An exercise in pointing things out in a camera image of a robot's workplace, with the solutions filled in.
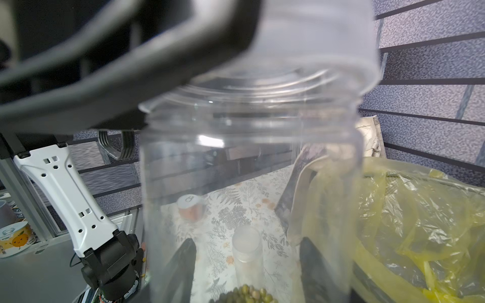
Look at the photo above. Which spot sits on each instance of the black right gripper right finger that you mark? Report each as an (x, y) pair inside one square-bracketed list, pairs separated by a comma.
[(318, 283)]

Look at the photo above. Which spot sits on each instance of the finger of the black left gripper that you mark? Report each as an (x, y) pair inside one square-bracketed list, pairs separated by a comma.
[(83, 64)]

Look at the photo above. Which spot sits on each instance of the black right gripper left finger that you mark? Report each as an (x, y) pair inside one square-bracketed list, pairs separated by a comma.
[(174, 281)]

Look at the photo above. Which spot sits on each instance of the yellow plastic trash bag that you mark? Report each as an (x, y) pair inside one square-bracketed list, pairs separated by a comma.
[(419, 234)]

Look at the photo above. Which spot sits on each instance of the small clear bean jar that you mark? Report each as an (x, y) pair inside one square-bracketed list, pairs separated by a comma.
[(238, 156)]

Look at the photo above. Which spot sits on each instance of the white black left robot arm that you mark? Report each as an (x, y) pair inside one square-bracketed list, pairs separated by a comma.
[(108, 254)]

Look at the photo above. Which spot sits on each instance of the white round lid with symbol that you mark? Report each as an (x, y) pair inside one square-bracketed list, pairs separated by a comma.
[(191, 207)]

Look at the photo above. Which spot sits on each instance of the orange printed paper cup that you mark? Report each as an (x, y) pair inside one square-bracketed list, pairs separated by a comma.
[(16, 238)]

